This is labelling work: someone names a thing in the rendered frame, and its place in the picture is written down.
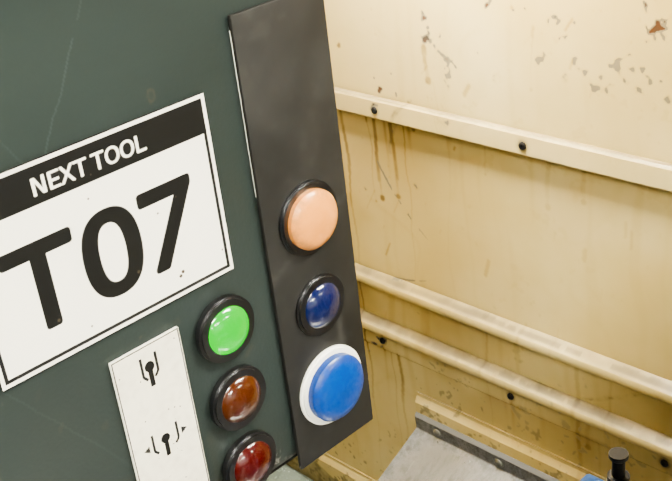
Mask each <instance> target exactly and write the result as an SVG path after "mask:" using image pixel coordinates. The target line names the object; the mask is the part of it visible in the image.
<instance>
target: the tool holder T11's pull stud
mask: <svg viewBox="0 0 672 481"><path fill-rule="evenodd" d="M608 457H609V459H610V460H611V461H612V469H611V470H609V471H608V473H607V481H630V474H629V472H628V471H627V470H625V462H626V461H628V459H629V452H628V451H627V450H626V449H625V448H622V447H614V448H611V449H610V450H609V452H608Z"/></svg>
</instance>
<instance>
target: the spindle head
mask: <svg viewBox="0 0 672 481"><path fill-rule="evenodd" d="M267 1H270V0H0V172H2V171H4V170H7V169H9V168H12V167H14V166H17V165H19V164H22V163H24V162H27V161H29V160H32V159H34V158H37V157H39V156H42V155H44V154H47V153H49V152H52V151H54V150H57V149H59V148H62V147H64V146H67V145H69V144H72V143H74V142H77V141H79V140H82V139H84V138H87V137H89V136H92V135H94V134H97V133H99V132H102V131H104V130H107V129H110V128H112V127H115V126H117V125H120V124H122V123H125V122H127V121H130V120H132V119H135V118H137V117H140V116H142V115H145V114H147V113H150V112H152V111H155V110H157V109H160V108H162V107H165V106H167V105H170V104H172V103H175V102H177V101H180V100H182V99H185V98H187V97H190V96H192V95H195V94H197V93H200V92H201V93H203V95H204V100H205V106H206V112H207V117H208V123H209V129H210V135H211V140H212V146H213V152H214V158H215V163H216V169H217V175H218V180H219V186H220V192H221V198H222V203H223V209H224V215H225V221H226V226H227V232H228V238H229V243H230V249H231V255H232V261H233V266H234V268H233V269H231V270H230V271H228V272H226V273H224V274H222V275H220V276H218V277H216V278H215V279H213V280H211V281H209V282H207V283H205V284H203V285H202V286H200V287H198V288H196V289H194V290H192V291H190V292H188V293H187V294H185V295H183V296H181V297H179V298H177V299H175V300H173V301H172V302H170V303H168V304H166V305H164V306H162V307H160V308H159V309H157V310H155V311H153V312H151V313H149V314H147V315H145V316H144V317H142V318H140V319H138V320H136V321H134V322H132V323H130V324H129V325H127V326H125V327H123V328H121V329H119V330H117V331H116V332H114V333H112V334H110V335H108V336H106V337H104V338H102V339H101V340H99V341H97V342H95V343H93V344H91V345H89V346H87V347H86V348H84V349H82V350H80V351H78V352H76V353H74V354H73V355H71V356H69V357H67V358H65V359H63V360H61V361H59V362H58V363H56V364H54V365H52V366H50V367H48V368H46V369H44V370H43V371H41V372H39V373H37V374H35V375H33V376H31V377H30V378H28V379H26V380H24V381H22V382H20V383H18V384H16V385H15V386H13V387H11V388H9V389H7V390H5V391H2V390H1V389H0V481H137V479H136V475H135V471H134V467H133V463H132V459H131V455H130V451H129V447H128V443H127V438H126V434H125V430H124V426H123V422H122V418H121V414H120V410H119V406H118V402H117V398H116V393H115V389H114V385H113V381H112V377H111V373H110V369H109V365H108V363H110V362H112V361H113V360H115V359H117V358H119V357H121V356H122V355H124V354H126V353H128V352H130V351H131V350H133V349H135V348H137V347H139V346H140V345H142V344H144V343H146V342H148V341H149V340H151V339H153V338H155V337H157V336H159V335H160V334H162V333H164V332H166V331H168V330H169V329H171V328H173V327H175V326H177V327H178V329H179V334H180V339H181V344H182V348H183V353H184V358H185V363H186V368H187V373H188V378H189V382H190V387H191V392H192V397H193V402H194V407H195V411H196V416H197V421H198V426H199V431H200V436H201V441H202V445H203V450H204V455H205V460H206V465H207V470H208V474H209V479H210V481H224V480H223V465H224V461H225V458H226V455H227V453H228V451H229V449H230V448H231V446H232V445H233V444H234V443H235V441H236V440H238V439H239V438H240V437H241V436H242V435H244V434H245V433H247V432H250V431H253V430H262V431H264V432H266V433H268V434H270V435H271V436H272V437H273V439H274V441H275V443H276V449H277V453H276V461H275V464H274V467H273V470H272V472H271V474H272V473H274V472H275V471H276V470H278V469H279V468H281V467H282V466H284V465H285V464H286V463H288V462H289V461H291V460H292V459H293V458H295V457H296V456H297V451H296V444H295V438H294V432H293V426H292V419H291V413H290V407H289V400H288V394H287V388H286V381H285V375H284V369H283V363H282V356H281V350H280V344H279V337H278V331H277V325H276V318H275V312H274V306H273V300H272V293H271V287H270V281H269V274H268V268H267V262H266V255H265V249H264V243H263V237H262V230H261V224H260V218H259V211H258V205H257V199H256V197H255V190H254V184H253V178H252V171H251V165H250V159H249V153H248V146H247V140H246V134H245V127H244V121H243V115H242V109H241V102H240V96H239V90H238V83H237V77H236V71H235V65H234V58H233V52H232V46H231V39H230V33H229V30H230V29H229V22H228V15H230V14H233V13H236V12H239V11H241V10H244V9H247V8H250V7H253V6H256V5H259V4H261V3H264V2H267ZM226 294H236V295H238V296H241V297H243V298H244V299H246V300H247V301H248V302H249V303H250V305H251V307H252V309H253V312H254V328H253V332H252V336H251V338H250V340H249V342H248V344H247V345H246V347H245V348H244V350H243V351H242V352H241V353H240V354H239V355H238V356H237V357H235V358H234V359H232V360H230V361H228V362H225V363H214V362H211V361H209V360H207V359H205V358H204V357H203V356H202V355H201V354H200V352H199V350H198V348H197V345H196V329H197V325H198V322H199V319H200V317H201V315H202V313H203V312H204V310H205V309H206V308H207V306H208V305H209V304H210V303H211V302H213V301H214V300H215V299H217V298H218V297H220V296H223V295H226ZM242 364H248V365H251V366H253V367H255V368H257V369H258V370H260V371H261V373H262V374H263V376H264V379H265V383H266V393H265V398H264V402H263V404H262V407H261V409H260V411H259V412H258V414H257V415H256V417H255V418H254V419H253V420H252V421H251V422H250V423H249V424H247V425H246V426H245V427H243V428H241V429H238V430H235V431H227V430H224V429H222V428H220V427H218V426H217V425H216V424H215V423H214V422H213V420H212V418H211V415H210V399H211V395H212V392H213V390H214V387H215V386H216V384H217V382H218V381H219V379H220V378H221V377H222V376H223V375H224V374H225V373H226V372H227V371H228V370H230V369H231V368H233V367H235V366H238V365H242ZM271 474H270V475H271Z"/></svg>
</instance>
